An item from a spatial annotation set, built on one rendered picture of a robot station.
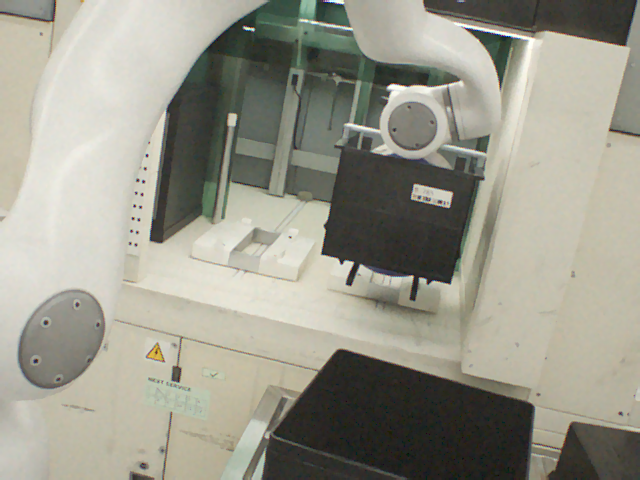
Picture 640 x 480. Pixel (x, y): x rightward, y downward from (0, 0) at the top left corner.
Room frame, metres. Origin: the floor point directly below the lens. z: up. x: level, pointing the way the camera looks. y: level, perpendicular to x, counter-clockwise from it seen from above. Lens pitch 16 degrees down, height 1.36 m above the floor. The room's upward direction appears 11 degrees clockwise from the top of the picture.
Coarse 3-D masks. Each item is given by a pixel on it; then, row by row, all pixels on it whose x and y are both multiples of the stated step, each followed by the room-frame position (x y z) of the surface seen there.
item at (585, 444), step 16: (576, 432) 0.99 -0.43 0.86; (592, 432) 1.00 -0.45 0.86; (608, 432) 1.01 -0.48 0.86; (624, 432) 1.02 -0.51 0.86; (576, 448) 0.97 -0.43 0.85; (592, 448) 0.95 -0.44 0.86; (608, 448) 0.96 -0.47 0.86; (624, 448) 0.96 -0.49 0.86; (560, 464) 1.00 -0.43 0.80; (576, 464) 0.95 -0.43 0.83; (592, 464) 0.91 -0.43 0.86; (608, 464) 0.91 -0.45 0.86; (624, 464) 0.92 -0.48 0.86
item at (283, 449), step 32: (352, 352) 0.97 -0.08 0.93; (320, 384) 0.90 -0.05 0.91; (352, 384) 0.97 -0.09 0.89; (384, 384) 0.96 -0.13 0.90; (416, 384) 0.95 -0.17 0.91; (448, 384) 0.94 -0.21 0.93; (288, 416) 0.78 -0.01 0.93; (320, 416) 0.94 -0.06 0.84; (352, 416) 0.97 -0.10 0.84; (384, 416) 0.96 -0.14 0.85; (416, 416) 0.95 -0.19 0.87; (448, 416) 0.93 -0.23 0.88; (480, 416) 0.92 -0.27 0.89; (512, 416) 0.91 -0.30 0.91; (288, 448) 0.71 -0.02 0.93; (320, 448) 0.98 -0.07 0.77; (352, 448) 0.97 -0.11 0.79; (384, 448) 0.95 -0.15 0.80; (416, 448) 0.94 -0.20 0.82; (448, 448) 0.93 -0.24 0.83; (480, 448) 0.92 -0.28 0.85; (512, 448) 0.91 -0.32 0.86
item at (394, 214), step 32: (352, 128) 1.27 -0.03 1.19; (352, 160) 1.18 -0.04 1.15; (384, 160) 1.17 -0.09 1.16; (480, 160) 1.25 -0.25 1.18; (352, 192) 1.18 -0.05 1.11; (384, 192) 1.17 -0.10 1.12; (416, 192) 1.17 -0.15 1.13; (448, 192) 1.16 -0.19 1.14; (352, 224) 1.18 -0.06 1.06; (384, 224) 1.17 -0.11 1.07; (416, 224) 1.17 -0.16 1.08; (448, 224) 1.16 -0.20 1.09; (352, 256) 1.18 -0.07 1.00; (384, 256) 1.17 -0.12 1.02; (416, 256) 1.16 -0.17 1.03; (448, 256) 1.16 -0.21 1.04; (416, 288) 1.19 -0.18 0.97
